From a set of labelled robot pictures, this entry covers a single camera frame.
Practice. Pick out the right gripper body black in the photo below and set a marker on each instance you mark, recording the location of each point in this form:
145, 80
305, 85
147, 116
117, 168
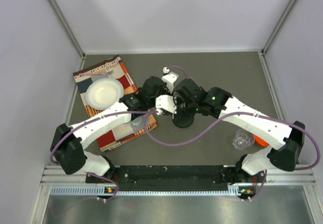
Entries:
186, 107

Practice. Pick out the black phone stand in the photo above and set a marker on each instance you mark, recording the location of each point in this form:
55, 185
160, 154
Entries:
183, 120

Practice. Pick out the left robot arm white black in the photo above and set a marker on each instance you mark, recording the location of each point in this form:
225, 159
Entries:
69, 144

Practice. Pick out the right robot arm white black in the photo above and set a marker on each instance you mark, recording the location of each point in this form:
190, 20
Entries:
285, 142

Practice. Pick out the light blue cup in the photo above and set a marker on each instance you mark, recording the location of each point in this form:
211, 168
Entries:
136, 122

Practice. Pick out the clear plastic cup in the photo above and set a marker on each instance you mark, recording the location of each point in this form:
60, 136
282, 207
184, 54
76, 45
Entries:
243, 139

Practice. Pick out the patterned orange red cloth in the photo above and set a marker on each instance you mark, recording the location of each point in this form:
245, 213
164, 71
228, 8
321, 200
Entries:
123, 133

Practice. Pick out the orange bowl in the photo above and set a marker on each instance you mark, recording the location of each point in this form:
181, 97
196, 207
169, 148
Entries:
260, 141

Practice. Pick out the white plate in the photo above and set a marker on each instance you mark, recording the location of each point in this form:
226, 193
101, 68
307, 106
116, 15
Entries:
103, 93

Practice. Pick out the silver fork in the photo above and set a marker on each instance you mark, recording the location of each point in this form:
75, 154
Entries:
105, 73

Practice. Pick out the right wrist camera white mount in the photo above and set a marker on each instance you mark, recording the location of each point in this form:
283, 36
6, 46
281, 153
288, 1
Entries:
164, 104

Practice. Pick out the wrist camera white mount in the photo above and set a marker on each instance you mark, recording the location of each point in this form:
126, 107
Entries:
164, 104
169, 78

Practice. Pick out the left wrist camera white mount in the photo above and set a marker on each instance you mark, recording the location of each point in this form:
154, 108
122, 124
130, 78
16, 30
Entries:
169, 78

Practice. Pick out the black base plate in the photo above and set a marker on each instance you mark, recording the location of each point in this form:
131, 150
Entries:
178, 177

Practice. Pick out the slotted grey cable duct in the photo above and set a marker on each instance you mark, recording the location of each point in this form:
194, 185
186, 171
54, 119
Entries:
108, 191

